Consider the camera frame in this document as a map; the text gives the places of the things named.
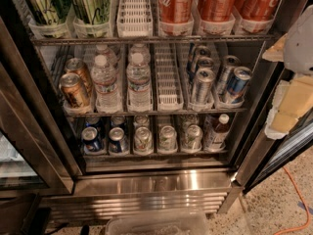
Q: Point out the green silver 7up can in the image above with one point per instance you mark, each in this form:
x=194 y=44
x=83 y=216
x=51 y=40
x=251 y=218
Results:
x=167 y=138

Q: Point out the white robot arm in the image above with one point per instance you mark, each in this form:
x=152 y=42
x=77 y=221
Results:
x=298 y=43

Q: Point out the silver green can left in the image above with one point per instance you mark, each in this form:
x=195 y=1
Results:
x=143 y=139

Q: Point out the silver green can right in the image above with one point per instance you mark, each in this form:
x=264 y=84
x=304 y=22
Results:
x=192 y=137

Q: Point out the blue pepsi can right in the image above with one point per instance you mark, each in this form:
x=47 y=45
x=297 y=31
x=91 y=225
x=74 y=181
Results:
x=118 y=143

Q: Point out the blue pepsi can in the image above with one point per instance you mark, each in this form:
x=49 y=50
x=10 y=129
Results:
x=118 y=143
x=91 y=139

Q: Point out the slim silver can front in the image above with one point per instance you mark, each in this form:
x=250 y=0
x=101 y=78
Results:
x=202 y=85

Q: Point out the slim can middle row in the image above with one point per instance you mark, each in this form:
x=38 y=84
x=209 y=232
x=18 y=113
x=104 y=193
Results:
x=202 y=64

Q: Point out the blue pepsi can left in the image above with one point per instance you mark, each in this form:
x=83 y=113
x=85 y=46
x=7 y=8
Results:
x=91 y=139

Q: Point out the blue silver can right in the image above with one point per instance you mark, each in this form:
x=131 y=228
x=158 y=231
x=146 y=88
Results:
x=237 y=85

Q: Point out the silver can behind right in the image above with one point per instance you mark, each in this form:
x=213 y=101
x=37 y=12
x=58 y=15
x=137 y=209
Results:
x=229 y=62

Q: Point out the gold can front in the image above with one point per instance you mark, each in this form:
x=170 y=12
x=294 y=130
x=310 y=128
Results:
x=74 y=90

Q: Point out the gold can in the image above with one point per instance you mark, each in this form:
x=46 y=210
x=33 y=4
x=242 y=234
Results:
x=78 y=66
x=74 y=90

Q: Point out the gold can rear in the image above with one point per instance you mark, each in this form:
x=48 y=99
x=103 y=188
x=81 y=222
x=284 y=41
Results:
x=78 y=66

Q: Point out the red coke can left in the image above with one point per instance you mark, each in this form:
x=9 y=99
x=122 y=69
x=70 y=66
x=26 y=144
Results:
x=175 y=11

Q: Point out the steel fridge door right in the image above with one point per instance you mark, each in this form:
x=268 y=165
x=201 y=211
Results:
x=265 y=156

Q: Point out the steel fridge door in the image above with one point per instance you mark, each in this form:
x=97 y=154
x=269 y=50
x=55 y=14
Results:
x=42 y=170
x=265 y=156

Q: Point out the red coke can middle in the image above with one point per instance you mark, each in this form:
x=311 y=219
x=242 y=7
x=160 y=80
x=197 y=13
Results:
x=217 y=11

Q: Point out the steel fridge door left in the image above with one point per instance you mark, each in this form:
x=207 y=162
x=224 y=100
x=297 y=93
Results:
x=42 y=170

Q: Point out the green can top left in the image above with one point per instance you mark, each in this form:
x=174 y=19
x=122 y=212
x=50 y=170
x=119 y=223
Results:
x=49 y=12

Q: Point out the empty white tray middle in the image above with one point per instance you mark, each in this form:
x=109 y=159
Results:
x=169 y=93

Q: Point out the empty white tray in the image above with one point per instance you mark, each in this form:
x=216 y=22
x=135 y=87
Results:
x=134 y=18
x=169 y=93

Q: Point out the water bottle right front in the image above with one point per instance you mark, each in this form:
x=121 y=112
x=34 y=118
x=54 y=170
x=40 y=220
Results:
x=139 y=82

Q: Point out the water bottle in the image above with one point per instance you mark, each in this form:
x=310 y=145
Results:
x=139 y=82
x=104 y=77

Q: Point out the water bottle left front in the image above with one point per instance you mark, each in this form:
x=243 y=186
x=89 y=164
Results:
x=104 y=77

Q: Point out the brown tea bottle white cap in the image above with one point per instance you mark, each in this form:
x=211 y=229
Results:
x=217 y=131

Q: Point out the empty white tray top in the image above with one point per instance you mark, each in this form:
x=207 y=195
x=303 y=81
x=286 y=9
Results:
x=134 y=18

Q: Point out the clear plastic bin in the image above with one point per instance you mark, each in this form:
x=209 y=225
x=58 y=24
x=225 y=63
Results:
x=159 y=223

